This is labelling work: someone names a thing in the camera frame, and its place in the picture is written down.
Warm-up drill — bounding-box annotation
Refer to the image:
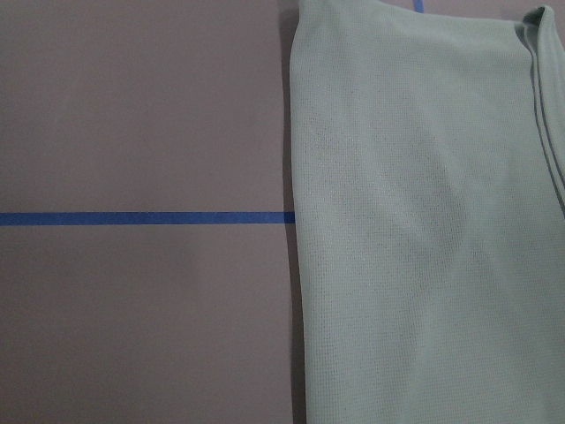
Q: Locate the olive green long-sleeve shirt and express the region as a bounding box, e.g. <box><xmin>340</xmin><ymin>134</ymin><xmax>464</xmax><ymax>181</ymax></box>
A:
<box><xmin>290</xmin><ymin>1</ymin><xmax>564</xmax><ymax>423</ymax></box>

